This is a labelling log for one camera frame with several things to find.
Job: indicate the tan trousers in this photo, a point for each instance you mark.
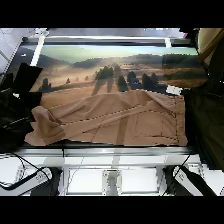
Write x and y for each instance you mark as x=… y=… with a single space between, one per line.
x=133 y=123

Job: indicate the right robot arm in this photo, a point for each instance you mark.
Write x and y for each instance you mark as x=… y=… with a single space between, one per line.
x=187 y=180

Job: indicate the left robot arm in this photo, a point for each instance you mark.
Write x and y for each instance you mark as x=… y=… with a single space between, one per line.
x=22 y=83

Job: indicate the silver frame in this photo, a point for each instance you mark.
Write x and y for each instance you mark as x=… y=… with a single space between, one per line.
x=133 y=160

